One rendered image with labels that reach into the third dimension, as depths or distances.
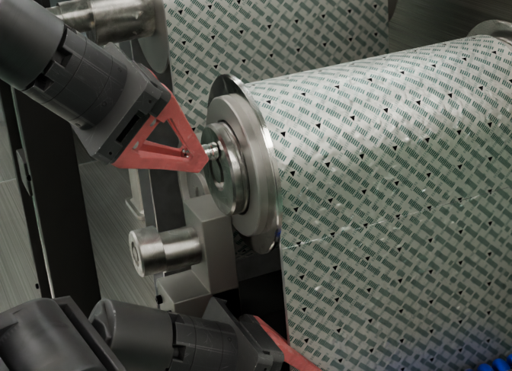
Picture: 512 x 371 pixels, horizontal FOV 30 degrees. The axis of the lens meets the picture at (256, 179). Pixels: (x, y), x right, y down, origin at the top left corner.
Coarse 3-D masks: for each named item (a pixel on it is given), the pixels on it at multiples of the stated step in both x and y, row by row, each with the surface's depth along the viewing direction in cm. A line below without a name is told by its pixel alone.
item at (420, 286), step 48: (336, 240) 75; (384, 240) 77; (432, 240) 79; (480, 240) 81; (288, 288) 75; (336, 288) 77; (384, 288) 79; (432, 288) 81; (480, 288) 83; (288, 336) 77; (336, 336) 78; (384, 336) 80; (432, 336) 83; (480, 336) 85
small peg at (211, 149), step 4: (204, 144) 74; (208, 144) 74; (212, 144) 74; (204, 148) 74; (208, 148) 74; (212, 148) 74; (216, 148) 74; (184, 152) 73; (188, 152) 73; (208, 152) 74; (212, 152) 74; (216, 152) 74; (184, 156) 73; (188, 156) 73; (208, 156) 74; (212, 156) 74; (216, 156) 74
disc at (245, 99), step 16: (224, 80) 76; (240, 96) 73; (256, 112) 71; (256, 128) 71; (272, 144) 70; (272, 160) 70; (272, 176) 70; (272, 192) 71; (272, 208) 72; (272, 224) 73; (256, 240) 77; (272, 240) 74
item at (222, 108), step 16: (224, 96) 75; (208, 112) 79; (224, 112) 75; (240, 112) 73; (240, 128) 72; (240, 144) 73; (256, 144) 71; (256, 160) 71; (256, 176) 71; (256, 192) 72; (256, 208) 73; (240, 224) 78; (256, 224) 74
